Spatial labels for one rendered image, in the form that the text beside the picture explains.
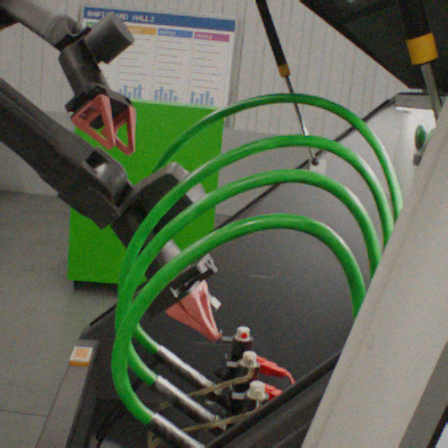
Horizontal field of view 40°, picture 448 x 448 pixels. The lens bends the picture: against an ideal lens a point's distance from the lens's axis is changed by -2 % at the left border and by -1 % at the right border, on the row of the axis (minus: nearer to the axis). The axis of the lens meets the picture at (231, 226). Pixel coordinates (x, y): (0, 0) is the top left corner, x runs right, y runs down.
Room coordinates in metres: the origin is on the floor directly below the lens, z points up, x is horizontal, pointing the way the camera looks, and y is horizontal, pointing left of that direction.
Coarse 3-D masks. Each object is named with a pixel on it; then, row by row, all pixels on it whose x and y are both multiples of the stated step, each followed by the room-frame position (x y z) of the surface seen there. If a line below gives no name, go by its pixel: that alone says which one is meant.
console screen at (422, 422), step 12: (444, 348) 0.29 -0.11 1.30; (444, 360) 0.29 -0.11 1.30; (444, 372) 0.28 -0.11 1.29; (432, 384) 0.29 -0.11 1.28; (444, 384) 0.28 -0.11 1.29; (432, 396) 0.29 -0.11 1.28; (444, 396) 0.28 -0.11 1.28; (420, 408) 0.29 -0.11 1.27; (432, 408) 0.28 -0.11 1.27; (444, 408) 0.27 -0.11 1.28; (420, 420) 0.29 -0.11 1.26; (432, 420) 0.28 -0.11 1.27; (444, 420) 0.27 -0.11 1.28; (408, 432) 0.29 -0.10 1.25; (420, 432) 0.28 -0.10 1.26; (432, 432) 0.27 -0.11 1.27; (444, 432) 0.26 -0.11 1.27; (408, 444) 0.29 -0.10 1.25; (420, 444) 0.28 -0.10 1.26; (432, 444) 0.27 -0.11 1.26; (444, 444) 0.26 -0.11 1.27
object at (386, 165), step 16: (272, 96) 0.85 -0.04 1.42; (288, 96) 0.85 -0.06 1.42; (304, 96) 0.84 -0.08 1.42; (224, 112) 0.87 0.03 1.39; (336, 112) 0.83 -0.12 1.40; (352, 112) 0.82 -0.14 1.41; (192, 128) 0.89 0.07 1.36; (368, 128) 0.82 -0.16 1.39; (176, 144) 0.89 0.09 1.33; (160, 160) 0.90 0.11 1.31; (384, 160) 0.80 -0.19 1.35; (400, 192) 0.80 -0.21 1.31; (400, 208) 0.80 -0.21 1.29
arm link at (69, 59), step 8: (80, 40) 1.04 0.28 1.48; (72, 48) 1.04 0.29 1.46; (80, 48) 1.04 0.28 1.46; (88, 48) 1.03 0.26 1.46; (64, 56) 1.03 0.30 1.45; (72, 56) 1.03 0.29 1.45; (80, 56) 1.03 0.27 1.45; (88, 56) 1.04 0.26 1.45; (64, 64) 1.03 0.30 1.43; (72, 64) 1.02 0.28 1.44; (80, 64) 1.02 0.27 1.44; (88, 64) 1.02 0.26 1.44; (96, 64) 1.04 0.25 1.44; (64, 72) 1.04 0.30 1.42; (72, 72) 1.02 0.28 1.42
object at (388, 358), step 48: (432, 144) 0.42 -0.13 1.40; (432, 192) 0.39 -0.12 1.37; (432, 240) 0.36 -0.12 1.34; (384, 288) 0.42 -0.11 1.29; (432, 288) 0.34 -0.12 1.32; (384, 336) 0.37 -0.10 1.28; (432, 336) 0.32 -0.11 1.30; (336, 384) 0.42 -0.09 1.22; (384, 384) 0.34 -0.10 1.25; (336, 432) 0.38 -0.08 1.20; (384, 432) 0.32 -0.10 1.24
